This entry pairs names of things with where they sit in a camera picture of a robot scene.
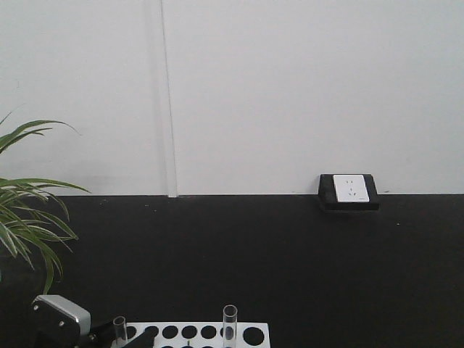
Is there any tall glass test tube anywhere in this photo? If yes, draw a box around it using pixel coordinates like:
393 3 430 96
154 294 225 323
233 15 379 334
223 304 238 348

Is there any short glass test tube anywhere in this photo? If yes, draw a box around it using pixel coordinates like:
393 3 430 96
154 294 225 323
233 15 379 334
112 315 128 347

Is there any white wall socket black base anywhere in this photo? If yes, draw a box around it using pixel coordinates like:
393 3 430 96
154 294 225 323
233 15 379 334
318 174 380 212

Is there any green potted plant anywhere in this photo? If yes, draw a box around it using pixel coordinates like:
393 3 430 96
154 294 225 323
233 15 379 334
0 112 91 295

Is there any white test tube rack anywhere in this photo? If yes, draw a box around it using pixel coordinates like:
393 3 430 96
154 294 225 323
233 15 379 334
127 322 271 347

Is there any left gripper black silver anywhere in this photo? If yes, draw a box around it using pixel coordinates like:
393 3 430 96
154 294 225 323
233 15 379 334
32 294 155 348

